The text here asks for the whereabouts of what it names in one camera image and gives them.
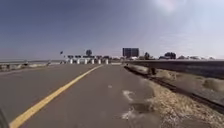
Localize concrete barrier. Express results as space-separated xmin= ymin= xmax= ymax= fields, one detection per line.
xmin=0 ymin=59 xmax=61 ymax=72

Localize row of white barrier blocks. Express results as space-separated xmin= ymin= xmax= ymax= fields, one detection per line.
xmin=60 ymin=58 xmax=110 ymax=66

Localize large dark billboard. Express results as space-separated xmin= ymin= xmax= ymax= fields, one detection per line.
xmin=122 ymin=47 xmax=140 ymax=59

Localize row of distant trees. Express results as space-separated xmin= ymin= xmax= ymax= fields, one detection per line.
xmin=66 ymin=49 xmax=216 ymax=61

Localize dry dirt verge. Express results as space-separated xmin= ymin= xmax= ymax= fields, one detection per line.
xmin=126 ymin=63 xmax=224 ymax=107

